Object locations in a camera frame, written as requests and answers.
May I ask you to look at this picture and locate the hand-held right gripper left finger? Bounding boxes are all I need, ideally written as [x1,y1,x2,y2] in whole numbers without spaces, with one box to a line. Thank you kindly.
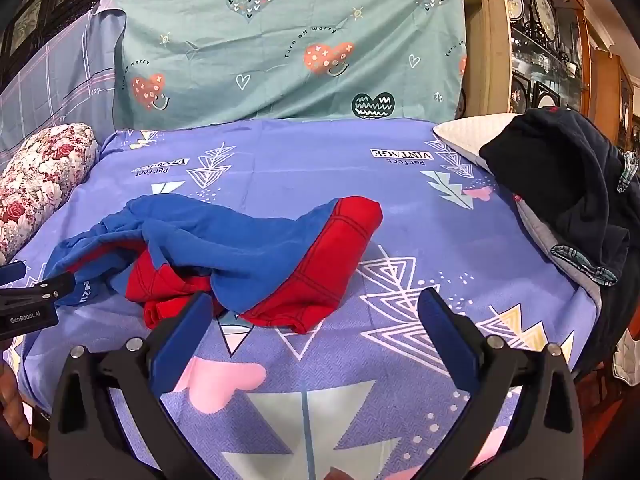
[47,290,221,480]

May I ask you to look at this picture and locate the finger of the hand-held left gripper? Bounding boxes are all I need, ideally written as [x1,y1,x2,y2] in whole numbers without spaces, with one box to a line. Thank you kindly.
[0,272,77,307]
[0,260,27,285]

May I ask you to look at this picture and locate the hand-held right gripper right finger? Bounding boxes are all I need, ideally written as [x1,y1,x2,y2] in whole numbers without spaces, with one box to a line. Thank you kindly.
[415,287,586,480]

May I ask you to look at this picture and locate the red and blue sweater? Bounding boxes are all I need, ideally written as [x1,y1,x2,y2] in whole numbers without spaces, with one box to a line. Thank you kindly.
[45,196,383,335]

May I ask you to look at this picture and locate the person's left hand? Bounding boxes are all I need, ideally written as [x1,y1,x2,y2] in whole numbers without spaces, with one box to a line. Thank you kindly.
[0,357,32,443]

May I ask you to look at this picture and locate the floral bolster pillow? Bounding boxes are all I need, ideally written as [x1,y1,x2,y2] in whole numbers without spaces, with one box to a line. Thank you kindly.
[0,122,99,266]

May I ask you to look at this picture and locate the grey cloth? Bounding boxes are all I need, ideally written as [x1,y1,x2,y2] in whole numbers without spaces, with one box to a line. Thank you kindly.
[515,195,606,311]

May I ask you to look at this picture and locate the white quilted cloth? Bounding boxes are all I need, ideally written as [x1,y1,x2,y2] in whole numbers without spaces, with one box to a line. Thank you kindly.
[607,335,640,386]

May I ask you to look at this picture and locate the dark navy garment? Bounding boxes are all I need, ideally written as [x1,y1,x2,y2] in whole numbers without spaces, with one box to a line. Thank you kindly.
[479,107,640,288]

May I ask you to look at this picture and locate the grey plaid pillow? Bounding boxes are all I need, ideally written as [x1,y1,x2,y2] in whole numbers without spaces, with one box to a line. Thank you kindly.
[0,7,126,161]

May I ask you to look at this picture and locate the white pillow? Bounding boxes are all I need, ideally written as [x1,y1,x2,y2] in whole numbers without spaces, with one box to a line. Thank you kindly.
[432,112,521,176]

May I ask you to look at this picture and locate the purple printed bedsheet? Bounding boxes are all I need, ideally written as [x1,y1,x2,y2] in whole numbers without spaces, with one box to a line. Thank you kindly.
[5,117,601,480]

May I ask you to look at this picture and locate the wooden display cabinet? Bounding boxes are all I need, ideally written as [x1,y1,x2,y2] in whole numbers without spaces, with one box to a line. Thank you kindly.
[452,0,640,156]

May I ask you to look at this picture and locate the teal heart print sheet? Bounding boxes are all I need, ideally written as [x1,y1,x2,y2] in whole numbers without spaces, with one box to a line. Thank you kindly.
[112,0,468,131]

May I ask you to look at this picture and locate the row of decorative plates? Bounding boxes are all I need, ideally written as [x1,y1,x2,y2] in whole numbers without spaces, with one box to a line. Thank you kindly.
[502,0,640,146]

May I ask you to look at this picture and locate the dark framed wall pictures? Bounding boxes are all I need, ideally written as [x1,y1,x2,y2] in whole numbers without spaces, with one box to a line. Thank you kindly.
[0,0,121,68]

